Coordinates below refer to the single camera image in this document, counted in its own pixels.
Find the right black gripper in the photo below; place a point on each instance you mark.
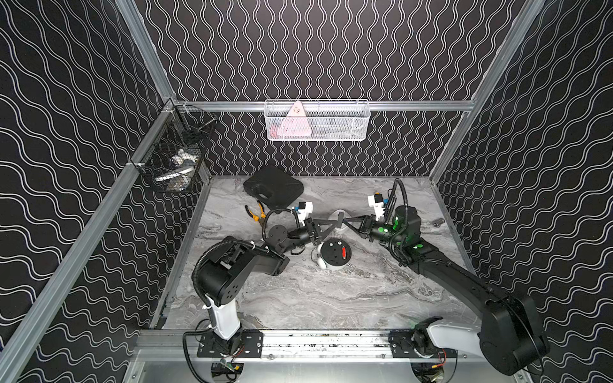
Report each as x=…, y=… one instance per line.
x=365, y=227

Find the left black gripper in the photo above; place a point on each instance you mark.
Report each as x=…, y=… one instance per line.
x=310, y=230

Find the white twin bell alarm clock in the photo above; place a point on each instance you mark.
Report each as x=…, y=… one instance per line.
x=329, y=254

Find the white square alarm clock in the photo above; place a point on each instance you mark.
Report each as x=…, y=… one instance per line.
x=337, y=213

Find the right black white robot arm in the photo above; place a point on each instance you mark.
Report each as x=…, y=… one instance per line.
x=511, y=335

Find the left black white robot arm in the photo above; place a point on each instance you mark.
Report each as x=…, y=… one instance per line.
x=223, y=269

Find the pink triangular card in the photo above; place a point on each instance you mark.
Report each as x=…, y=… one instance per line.
x=295, y=123

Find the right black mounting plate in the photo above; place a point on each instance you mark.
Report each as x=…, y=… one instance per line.
x=416, y=344

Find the black mounting plate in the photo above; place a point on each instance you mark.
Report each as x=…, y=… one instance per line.
x=245, y=343
x=416, y=344

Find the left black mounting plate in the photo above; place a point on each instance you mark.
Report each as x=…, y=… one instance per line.
x=245, y=343

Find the white items in black basket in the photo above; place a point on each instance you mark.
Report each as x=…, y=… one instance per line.
x=181, y=172

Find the yellow handled pliers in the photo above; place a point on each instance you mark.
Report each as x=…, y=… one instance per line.
x=257, y=216

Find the aluminium front rail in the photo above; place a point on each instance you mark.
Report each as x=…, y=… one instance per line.
x=339, y=346

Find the white wire wall basket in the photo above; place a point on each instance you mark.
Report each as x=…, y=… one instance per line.
x=330, y=120

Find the black wire wall basket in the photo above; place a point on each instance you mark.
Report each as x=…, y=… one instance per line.
x=187, y=127

